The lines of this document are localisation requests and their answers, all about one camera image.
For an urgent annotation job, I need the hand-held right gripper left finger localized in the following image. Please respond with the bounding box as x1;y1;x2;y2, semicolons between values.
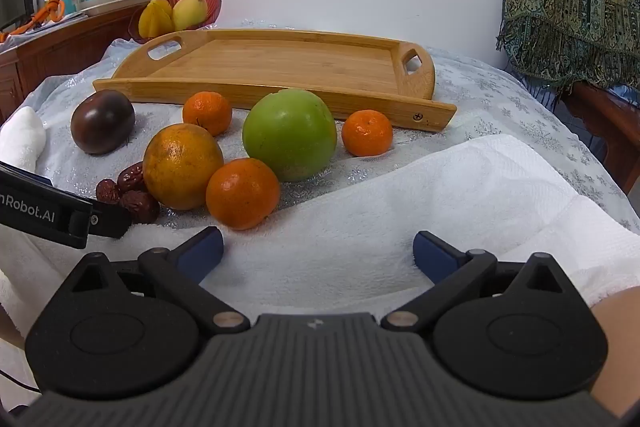
70;227;251;335

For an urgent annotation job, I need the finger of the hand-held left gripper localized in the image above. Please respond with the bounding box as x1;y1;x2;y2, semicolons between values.
90;202;132;239

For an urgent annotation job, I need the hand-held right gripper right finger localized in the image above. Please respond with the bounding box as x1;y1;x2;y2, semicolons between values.
381;231;571;334

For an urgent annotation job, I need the dried red date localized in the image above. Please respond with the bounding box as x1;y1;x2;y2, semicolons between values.
119;190;161;224
95;179;121;205
116;162;147;192

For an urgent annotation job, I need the mandarin with green stem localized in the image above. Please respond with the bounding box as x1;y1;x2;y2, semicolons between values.
205;158;281;231

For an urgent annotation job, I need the large mottled orange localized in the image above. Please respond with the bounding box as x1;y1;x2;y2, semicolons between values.
142;123;225;211

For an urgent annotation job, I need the dark purple tomato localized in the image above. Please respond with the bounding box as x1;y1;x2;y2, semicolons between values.
70;89;137;156

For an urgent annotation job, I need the small mandarin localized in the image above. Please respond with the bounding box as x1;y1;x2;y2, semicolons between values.
182;91;234;138
341;109;394;158

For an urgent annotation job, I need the green apple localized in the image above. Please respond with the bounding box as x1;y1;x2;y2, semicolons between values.
242;88;338;182

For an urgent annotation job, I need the wooden tray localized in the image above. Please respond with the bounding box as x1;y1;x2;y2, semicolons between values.
92;28;458;132

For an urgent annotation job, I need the rolled white towel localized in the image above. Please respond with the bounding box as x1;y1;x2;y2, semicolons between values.
0;107;47;175

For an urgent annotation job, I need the snowflake sheer tablecloth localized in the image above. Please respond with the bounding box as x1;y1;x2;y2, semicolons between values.
0;19;640;238

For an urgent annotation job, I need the wooden cabinet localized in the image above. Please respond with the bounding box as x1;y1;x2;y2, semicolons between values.
0;0;156;125

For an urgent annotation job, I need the person's bare leg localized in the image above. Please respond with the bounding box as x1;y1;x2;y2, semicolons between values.
589;285;640;425

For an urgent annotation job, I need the yellow starfruit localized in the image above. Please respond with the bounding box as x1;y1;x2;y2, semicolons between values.
138;0;176;39

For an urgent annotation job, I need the wooden chair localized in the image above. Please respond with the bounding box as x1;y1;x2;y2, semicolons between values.
560;82;640;195

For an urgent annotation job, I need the yellow mango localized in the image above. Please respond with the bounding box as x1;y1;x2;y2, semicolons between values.
172;0;208;31

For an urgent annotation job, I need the red glass bowl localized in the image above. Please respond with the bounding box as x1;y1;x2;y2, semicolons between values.
127;0;223;45

